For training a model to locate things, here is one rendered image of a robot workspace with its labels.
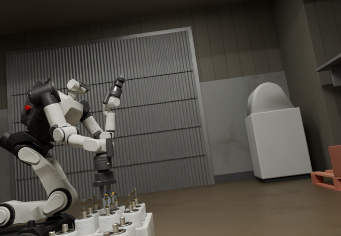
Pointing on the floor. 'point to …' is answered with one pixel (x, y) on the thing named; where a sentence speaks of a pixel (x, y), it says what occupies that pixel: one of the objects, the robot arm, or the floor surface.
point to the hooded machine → (276, 136)
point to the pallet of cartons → (335, 153)
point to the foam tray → (148, 227)
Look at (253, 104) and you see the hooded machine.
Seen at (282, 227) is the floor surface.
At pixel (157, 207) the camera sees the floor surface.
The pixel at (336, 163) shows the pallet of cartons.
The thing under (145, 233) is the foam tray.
